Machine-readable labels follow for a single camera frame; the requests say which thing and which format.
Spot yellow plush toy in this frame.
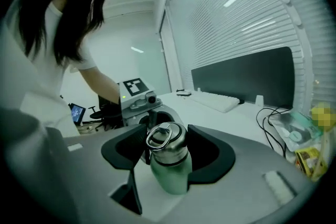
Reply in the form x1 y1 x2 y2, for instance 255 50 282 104
311 101 336 132

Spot green metal bottle body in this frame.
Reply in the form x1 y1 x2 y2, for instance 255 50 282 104
149 151 194 195

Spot tablet with lit screen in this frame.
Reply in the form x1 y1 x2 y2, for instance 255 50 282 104
68 103 87 125

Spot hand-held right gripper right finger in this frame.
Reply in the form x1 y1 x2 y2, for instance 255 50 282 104
181 124 317 224

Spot person's left forearm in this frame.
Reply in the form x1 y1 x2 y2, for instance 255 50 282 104
78 64 122 107

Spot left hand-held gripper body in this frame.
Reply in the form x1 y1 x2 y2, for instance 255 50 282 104
119 77 165 128

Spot black desk cable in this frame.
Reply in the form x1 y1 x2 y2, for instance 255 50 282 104
256 106 289 158

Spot yellow snack packet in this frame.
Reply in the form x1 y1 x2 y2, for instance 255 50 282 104
294 146 329 183

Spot white window blinds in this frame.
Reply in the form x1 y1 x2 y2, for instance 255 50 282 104
165 0 329 124

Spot person in white shirt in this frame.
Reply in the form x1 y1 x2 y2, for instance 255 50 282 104
5 2 98 140

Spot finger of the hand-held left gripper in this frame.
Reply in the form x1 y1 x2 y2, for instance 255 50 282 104
156 110 180 125
138 112 158 131

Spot silver metal bottle cap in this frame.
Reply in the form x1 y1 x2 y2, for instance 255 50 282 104
145 122 190 166

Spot black office chair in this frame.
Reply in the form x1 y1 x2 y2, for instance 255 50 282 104
89 95 123 131

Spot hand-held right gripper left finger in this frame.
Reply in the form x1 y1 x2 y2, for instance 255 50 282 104
62 123 159 224

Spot white keyboard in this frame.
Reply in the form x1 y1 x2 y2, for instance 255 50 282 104
188 91 241 113

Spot black monitor at desk back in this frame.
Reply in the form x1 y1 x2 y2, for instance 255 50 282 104
191 46 295 110

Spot clear plastic bag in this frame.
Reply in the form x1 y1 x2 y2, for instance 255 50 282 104
268 110 324 152

